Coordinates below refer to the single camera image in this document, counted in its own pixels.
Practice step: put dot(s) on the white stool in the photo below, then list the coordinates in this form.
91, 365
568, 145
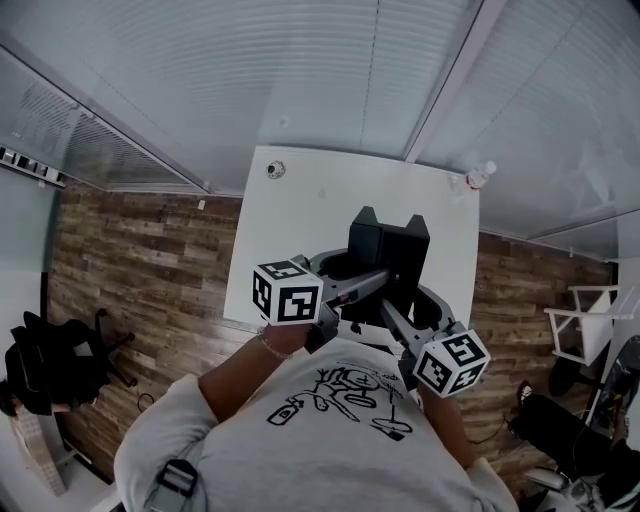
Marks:
597, 325

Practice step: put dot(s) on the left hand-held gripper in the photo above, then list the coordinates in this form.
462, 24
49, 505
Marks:
295, 300

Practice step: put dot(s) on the beige keyboard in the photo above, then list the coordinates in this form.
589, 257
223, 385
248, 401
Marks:
37, 455

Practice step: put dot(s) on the grey printed t-shirt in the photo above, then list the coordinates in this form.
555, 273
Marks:
300, 460

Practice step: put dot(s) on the dark round table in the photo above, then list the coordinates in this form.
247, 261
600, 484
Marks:
627, 365

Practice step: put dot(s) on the white table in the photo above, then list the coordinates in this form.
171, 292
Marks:
290, 240

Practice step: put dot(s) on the person's left forearm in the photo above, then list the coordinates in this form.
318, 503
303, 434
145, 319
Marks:
240, 375

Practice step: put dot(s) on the person's right forearm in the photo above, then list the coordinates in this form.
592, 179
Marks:
445, 430

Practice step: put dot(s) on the framed black-and-white picture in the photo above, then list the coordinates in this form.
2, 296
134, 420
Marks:
25, 165

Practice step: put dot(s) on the clear plastic water bottle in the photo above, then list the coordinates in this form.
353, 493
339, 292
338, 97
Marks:
475, 179

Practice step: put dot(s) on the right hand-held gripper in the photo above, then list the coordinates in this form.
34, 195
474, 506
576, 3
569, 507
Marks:
450, 365

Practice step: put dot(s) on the black office chair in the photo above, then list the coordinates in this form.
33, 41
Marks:
547, 480
45, 360

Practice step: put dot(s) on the black plastic box-shaped part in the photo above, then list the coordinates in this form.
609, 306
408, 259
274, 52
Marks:
400, 255

